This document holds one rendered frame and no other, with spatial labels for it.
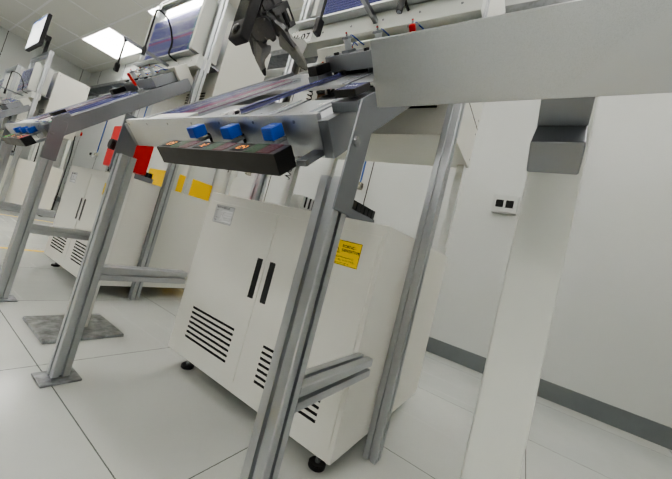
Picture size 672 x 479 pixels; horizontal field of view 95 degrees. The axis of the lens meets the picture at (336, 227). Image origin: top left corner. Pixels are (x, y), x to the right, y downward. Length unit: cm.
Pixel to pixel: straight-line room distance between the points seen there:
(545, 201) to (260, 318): 74
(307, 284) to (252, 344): 53
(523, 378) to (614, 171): 210
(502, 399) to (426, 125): 91
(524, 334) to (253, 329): 70
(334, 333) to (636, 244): 195
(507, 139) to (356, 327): 205
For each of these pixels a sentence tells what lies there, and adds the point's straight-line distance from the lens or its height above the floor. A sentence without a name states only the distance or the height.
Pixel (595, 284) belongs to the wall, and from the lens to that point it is 235.
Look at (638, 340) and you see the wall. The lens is 238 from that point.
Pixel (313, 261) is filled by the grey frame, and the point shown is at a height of 51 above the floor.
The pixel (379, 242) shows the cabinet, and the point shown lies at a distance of 74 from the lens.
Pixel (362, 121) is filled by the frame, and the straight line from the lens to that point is 49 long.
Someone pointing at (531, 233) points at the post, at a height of 62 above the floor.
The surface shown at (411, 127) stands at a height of 103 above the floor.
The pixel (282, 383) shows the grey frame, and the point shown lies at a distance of 50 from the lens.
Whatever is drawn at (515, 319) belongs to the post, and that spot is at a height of 51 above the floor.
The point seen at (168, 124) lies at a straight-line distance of 86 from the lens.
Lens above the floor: 54
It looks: 4 degrees up
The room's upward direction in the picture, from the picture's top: 15 degrees clockwise
